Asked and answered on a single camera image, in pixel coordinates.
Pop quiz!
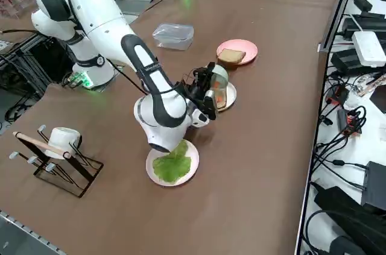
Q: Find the clear plastic container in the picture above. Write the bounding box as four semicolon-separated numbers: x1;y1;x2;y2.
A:
152;23;194;51

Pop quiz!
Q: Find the green bowl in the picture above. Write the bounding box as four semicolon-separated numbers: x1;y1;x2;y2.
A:
209;65;229;108

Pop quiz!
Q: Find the pink plate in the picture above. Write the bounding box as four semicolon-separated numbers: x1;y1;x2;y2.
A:
216;39;259;66

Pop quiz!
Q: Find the small black adapter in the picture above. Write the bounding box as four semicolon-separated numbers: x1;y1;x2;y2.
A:
352;0;373;11

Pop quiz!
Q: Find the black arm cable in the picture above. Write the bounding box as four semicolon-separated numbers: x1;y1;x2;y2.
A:
66;0;200;99

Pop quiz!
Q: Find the white cup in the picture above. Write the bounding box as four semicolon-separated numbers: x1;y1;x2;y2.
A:
45;127;82;159

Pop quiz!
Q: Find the black wire cup rack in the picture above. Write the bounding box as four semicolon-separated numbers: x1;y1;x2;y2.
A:
12;124;104;198

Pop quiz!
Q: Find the green lettuce leaf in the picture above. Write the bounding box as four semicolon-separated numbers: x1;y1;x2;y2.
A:
152;140;193;184

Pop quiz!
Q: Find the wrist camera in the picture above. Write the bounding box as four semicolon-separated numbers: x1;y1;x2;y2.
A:
202;89;218;121

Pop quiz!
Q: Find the black power adapter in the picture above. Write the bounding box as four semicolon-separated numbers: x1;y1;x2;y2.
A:
331;48;372;77

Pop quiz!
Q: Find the white plate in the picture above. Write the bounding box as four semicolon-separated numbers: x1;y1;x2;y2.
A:
207;81;238;113

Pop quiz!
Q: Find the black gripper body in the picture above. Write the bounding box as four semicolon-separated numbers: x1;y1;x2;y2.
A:
180;78;209;112

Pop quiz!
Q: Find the aluminium camera post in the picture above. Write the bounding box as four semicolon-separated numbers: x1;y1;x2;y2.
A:
319;0;362;54

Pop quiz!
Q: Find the white flat box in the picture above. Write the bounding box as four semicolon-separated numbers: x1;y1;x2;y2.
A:
352;31;386;68

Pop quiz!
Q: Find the pale plate under lettuce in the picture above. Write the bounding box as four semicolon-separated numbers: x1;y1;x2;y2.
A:
145;139;200;187

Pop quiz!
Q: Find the aluminium table edge rail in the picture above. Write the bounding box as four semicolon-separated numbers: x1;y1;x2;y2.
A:
294;52;332;255
0;211;66;255

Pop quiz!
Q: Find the black flat box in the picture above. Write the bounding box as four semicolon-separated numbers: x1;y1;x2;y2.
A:
361;160;386;210

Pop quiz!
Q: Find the large black bag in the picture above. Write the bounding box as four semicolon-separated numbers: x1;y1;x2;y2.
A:
313;187;386;255

